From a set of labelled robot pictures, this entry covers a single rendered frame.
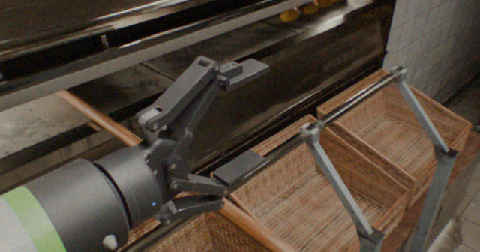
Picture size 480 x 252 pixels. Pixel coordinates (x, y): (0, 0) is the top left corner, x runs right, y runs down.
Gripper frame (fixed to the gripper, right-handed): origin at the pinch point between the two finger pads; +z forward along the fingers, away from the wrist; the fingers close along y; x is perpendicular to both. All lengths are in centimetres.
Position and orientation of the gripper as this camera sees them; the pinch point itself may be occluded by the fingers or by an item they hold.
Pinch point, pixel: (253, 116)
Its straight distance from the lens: 51.2
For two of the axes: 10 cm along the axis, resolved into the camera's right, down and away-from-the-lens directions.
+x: 7.2, 3.8, -5.9
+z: 7.0, -3.9, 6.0
